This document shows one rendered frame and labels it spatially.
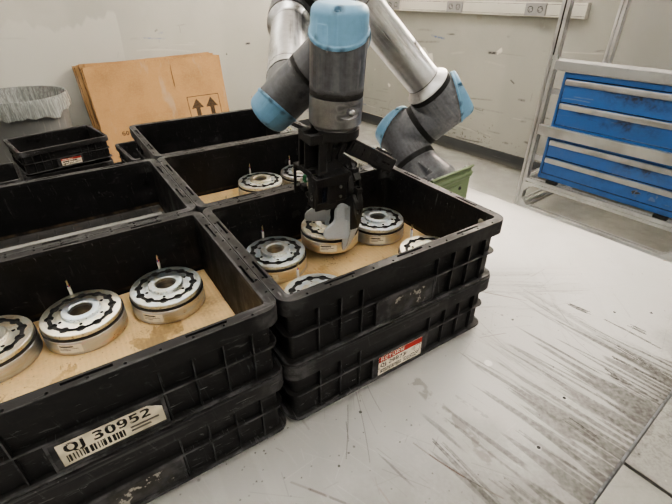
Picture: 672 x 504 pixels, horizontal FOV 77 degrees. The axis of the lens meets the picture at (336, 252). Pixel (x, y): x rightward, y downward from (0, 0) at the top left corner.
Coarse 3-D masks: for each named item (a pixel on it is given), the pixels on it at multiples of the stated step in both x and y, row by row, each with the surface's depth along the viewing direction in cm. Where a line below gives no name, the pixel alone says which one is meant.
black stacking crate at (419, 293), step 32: (384, 192) 89; (416, 192) 82; (224, 224) 72; (256, 224) 76; (288, 224) 79; (416, 224) 84; (448, 224) 77; (448, 256) 65; (480, 256) 68; (384, 288) 59; (416, 288) 63; (448, 288) 68; (288, 320) 52; (320, 320) 55; (352, 320) 59; (384, 320) 62; (288, 352) 55; (320, 352) 57
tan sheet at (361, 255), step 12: (408, 228) 85; (300, 240) 81; (312, 252) 77; (348, 252) 77; (360, 252) 77; (372, 252) 77; (384, 252) 77; (396, 252) 77; (312, 264) 74; (324, 264) 74; (336, 264) 74; (348, 264) 74; (360, 264) 74; (300, 276) 71
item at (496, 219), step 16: (416, 176) 82; (272, 192) 75; (288, 192) 76; (448, 192) 75; (208, 208) 70; (224, 208) 71; (480, 208) 70; (480, 224) 65; (496, 224) 66; (448, 240) 61; (464, 240) 63; (480, 240) 65; (240, 256) 57; (400, 256) 57; (416, 256) 58; (432, 256) 60; (256, 272) 54; (352, 272) 54; (368, 272) 54; (384, 272) 56; (400, 272) 58; (272, 288) 51; (320, 288) 51; (336, 288) 52; (352, 288) 54; (288, 304) 49; (304, 304) 50; (320, 304) 52
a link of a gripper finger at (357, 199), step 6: (354, 186) 65; (354, 192) 65; (360, 192) 65; (348, 198) 66; (354, 198) 65; (360, 198) 65; (348, 204) 67; (354, 204) 65; (360, 204) 66; (354, 210) 66; (360, 210) 66; (354, 216) 67; (360, 216) 67; (354, 222) 68; (354, 228) 69
